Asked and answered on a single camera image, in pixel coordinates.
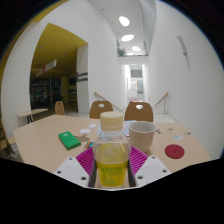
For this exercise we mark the wooden stair handrail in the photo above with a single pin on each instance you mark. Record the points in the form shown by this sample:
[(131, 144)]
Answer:
[(161, 99), (106, 100)]

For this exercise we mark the brown cardboard piece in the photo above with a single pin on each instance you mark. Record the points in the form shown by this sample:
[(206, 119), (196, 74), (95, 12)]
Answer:
[(82, 137)]

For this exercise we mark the small colourful striped item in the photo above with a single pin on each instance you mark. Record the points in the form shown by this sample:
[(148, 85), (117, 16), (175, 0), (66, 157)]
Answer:
[(88, 145)]

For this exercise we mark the colourful printed sticker card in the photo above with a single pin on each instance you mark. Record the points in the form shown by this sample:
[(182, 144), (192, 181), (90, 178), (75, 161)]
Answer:
[(177, 137)]

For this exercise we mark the small white card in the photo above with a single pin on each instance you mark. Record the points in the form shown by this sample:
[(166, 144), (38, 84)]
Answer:
[(84, 131), (92, 125)]

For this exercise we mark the green potted plant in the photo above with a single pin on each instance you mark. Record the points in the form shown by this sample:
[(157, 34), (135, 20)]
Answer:
[(121, 51)]

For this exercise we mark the green rectangular box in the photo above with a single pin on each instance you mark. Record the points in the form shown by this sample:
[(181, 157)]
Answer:
[(69, 140)]

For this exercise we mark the light wooden side table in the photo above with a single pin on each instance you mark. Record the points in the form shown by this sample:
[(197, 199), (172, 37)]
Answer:
[(31, 112)]

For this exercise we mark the clear bottle with yellow drink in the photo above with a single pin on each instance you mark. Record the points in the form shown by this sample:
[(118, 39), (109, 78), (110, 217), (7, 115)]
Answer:
[(111, 156)]

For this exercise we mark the group of oval ceiling lights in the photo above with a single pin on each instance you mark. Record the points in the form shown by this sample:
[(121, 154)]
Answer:
[(127, 37)]

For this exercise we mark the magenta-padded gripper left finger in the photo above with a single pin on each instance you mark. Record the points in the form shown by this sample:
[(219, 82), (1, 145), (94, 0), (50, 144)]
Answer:
[(71, 170)]

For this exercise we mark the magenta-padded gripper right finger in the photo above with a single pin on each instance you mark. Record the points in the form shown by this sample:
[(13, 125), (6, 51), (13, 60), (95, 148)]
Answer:
[(151, 168)]

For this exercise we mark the beige ceramic mug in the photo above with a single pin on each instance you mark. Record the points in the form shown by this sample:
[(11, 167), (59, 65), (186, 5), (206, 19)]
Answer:
[(141, 135)]

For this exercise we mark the hanging white and red sign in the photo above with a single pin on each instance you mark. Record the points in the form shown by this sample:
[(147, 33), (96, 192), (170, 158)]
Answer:
[(46, 67)]

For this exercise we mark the group of wooden chairs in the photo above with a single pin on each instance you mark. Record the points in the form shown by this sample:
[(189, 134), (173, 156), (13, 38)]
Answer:
[(139, 113)]

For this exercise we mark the flat round red coaster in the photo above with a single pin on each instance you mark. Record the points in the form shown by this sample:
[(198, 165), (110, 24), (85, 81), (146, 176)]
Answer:
[(174, 151)]

